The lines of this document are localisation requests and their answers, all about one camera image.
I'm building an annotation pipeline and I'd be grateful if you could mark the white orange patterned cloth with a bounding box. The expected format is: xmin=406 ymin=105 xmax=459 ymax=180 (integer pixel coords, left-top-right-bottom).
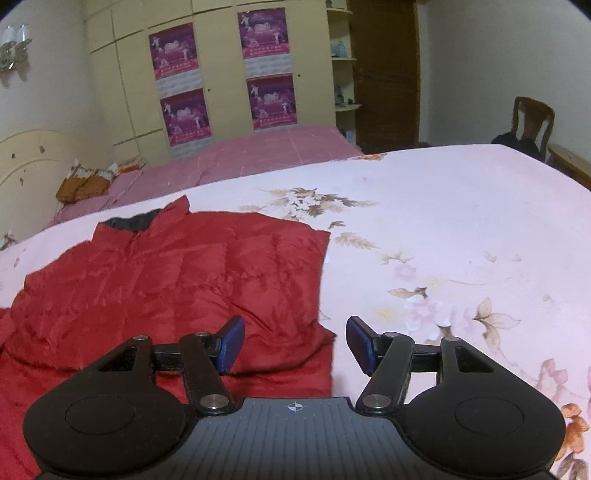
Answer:
xmin=110 ymin=157 xmax=147 ymax=177

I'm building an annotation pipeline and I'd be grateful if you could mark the pink floral bed sheet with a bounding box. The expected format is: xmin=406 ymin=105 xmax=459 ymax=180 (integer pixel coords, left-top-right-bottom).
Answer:
xmin=0 ymin=144 xmax=591 ymax=480

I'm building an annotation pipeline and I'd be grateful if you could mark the cream corner shelf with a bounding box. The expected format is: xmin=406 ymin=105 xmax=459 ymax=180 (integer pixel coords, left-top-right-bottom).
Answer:
xmin=325 ymin=0 xmax=363 ymax=140

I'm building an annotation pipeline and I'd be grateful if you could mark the cream yellow wardrobe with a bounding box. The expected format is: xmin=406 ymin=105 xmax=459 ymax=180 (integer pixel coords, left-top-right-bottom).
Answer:
xmin=81 ymin=0 xmax=338 ymax=162

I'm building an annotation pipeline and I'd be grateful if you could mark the brown wooden door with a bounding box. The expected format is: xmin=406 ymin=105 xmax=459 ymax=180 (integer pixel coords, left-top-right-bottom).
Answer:
xmin=346 ymin=0 xmax=422 ymax=156

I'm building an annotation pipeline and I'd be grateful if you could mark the glass wall lamp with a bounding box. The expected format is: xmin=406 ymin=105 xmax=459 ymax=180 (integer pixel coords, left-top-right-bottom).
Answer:
xmin=0 ymin=25 xmax=33 ymax=75

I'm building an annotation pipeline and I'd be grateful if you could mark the orange patterned pillow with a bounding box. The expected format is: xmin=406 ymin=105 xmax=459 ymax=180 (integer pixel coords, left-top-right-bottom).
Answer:
xmin=56 ymin=166 xmax=114 ymax=204

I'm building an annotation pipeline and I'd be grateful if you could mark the purple wall poster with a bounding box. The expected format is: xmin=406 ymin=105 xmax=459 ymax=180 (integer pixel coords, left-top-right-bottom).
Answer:
xmin=246 ymin=74 xmax=298 ymax=132
xmin=148 ymin=23 xmax=200 ymax=82
xmin=238 ymin=8 xmax=293 ymax=77
xmin=160 ymin=88 xmax=213 ymax=147

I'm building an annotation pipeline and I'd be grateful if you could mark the light wooden bench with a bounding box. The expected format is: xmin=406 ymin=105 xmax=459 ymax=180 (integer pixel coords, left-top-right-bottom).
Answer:
xmin=547 ymin=143 xmax=591 ymax=191

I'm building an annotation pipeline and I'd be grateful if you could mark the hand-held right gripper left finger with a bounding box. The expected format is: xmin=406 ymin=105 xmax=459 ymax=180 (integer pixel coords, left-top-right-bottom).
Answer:
xmin=85 ymin=316 xmax=245 ymax=415

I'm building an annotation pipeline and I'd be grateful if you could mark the brown wooden chair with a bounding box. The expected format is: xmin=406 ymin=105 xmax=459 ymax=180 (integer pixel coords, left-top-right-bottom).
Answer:
xmin=512 ymin=96 xmax=556 ymax=160

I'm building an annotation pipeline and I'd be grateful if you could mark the pink checked bed cover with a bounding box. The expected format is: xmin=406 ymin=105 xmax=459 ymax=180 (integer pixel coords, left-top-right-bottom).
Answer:
xmin=46 ymin=124 xmax=365 ymax=228

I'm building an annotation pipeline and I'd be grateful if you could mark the red puffer jacket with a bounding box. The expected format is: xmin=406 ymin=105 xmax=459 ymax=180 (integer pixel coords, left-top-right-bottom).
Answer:
xmin=0 ymin=195 xmax=337 ymax=480

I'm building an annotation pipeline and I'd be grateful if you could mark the black bag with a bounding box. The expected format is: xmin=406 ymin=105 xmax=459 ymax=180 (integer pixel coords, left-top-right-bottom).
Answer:
xmin=490 ymin=131 xmax=541 ymax=161

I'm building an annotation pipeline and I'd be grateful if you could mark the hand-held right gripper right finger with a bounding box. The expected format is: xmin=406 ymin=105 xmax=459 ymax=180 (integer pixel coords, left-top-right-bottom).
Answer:
xmin=346 ymin=316 xmax=504 ymax=415

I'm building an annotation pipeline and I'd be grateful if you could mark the cream bed headboard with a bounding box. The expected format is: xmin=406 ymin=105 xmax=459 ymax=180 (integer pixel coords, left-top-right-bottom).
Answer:
xmin=0 ymin=129 xmax=90 ymax=243

